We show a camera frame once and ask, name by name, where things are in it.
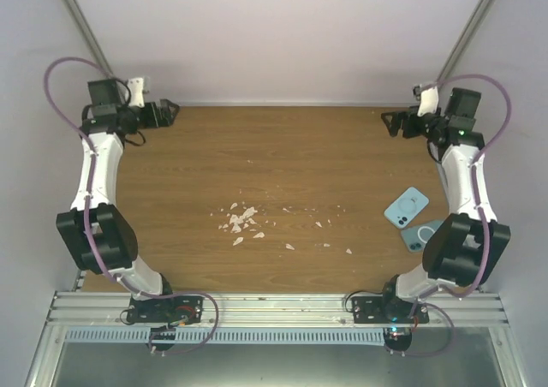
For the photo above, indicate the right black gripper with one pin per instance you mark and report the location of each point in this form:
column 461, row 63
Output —
column 396, row 120

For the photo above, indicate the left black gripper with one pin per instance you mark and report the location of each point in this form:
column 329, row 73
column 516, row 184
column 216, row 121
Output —
column 156, row 122

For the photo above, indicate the light blue phone case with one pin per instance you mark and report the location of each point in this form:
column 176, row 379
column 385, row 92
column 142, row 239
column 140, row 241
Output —
column 406, row 207

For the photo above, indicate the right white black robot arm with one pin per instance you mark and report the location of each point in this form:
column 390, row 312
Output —
column 459, row 254

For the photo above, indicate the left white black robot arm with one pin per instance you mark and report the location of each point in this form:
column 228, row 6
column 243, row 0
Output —
column 98, row 237

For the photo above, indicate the white debris pile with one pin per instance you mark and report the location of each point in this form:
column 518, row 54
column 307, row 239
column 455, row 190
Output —
column 241, row 222

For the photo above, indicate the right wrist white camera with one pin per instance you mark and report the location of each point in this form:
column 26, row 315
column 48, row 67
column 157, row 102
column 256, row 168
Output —
column 428, row 97

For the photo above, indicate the wrist white camera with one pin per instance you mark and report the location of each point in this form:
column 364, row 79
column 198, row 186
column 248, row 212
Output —
column 138, row 87
column 428, row 97

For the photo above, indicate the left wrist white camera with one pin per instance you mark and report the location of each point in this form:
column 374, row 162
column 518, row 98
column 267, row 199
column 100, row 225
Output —
column 138, row 87

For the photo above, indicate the left aluminium corner post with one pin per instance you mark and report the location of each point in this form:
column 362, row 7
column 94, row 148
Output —
column 87, row 34

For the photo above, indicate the aluminium corner post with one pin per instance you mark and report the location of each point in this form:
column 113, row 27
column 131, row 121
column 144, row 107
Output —
column 472, row 26
column 87, row 34

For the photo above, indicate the right aluminium corner post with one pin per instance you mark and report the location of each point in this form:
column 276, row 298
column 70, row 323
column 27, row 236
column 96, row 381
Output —
column 472, row 26

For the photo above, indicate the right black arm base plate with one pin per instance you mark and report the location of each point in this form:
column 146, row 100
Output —
column 380, row 309

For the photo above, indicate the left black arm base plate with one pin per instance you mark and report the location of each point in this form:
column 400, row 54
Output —
column 173, row 311

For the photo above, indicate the grey slotted cable duct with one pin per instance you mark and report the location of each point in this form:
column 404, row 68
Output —
column 374, row 337

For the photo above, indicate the aluminium front rail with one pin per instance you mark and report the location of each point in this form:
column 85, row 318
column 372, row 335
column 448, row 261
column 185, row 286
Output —
column 270, row 310

